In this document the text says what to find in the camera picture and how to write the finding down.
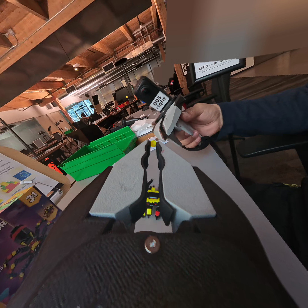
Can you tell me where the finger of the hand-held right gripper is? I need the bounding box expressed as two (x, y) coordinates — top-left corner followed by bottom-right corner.
(162, 104), (183, 136)
(153, 117), (169, 146)

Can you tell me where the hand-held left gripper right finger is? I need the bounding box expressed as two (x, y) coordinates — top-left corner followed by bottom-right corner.
(156, 142), (217, 233)

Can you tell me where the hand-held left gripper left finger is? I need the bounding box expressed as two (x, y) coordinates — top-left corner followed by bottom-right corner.
(89, 140), (151, 226)

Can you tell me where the yellow and black lego model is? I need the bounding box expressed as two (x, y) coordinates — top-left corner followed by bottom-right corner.
(142, 179), (162, 219)

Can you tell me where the person's right forearm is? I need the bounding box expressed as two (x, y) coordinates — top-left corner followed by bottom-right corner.
(217, 84), (308, 138)

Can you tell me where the purple lego set box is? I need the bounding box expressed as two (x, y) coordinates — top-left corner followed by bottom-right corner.
(0, 185), (61, 308)

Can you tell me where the person's right hand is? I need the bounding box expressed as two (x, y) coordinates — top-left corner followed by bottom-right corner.
(175, 103), (223, 149)

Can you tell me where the white crumpled paper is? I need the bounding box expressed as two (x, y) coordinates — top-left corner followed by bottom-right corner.
(131, 119), (160, 138)

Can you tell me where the green plastic bin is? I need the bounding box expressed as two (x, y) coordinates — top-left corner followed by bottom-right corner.
(58, 143), (126, 181)
(87, 126), (138, 154)

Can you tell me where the black framed sign display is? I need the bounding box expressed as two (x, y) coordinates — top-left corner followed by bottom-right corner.
(190, 57), (247, 83)

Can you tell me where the white tethered pen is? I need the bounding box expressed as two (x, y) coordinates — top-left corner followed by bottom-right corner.
(20, 180), (63, 193)

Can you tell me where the black office chair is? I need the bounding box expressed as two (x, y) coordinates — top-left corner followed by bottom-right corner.
(226, 133), (308, 180)

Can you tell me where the wooden clipboard with instruction sheet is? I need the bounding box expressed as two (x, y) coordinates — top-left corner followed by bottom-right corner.
(0, 146), (71, 213)

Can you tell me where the wooden post with printed tag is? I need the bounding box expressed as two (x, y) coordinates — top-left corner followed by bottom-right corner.
(174, 63), (191, 95)

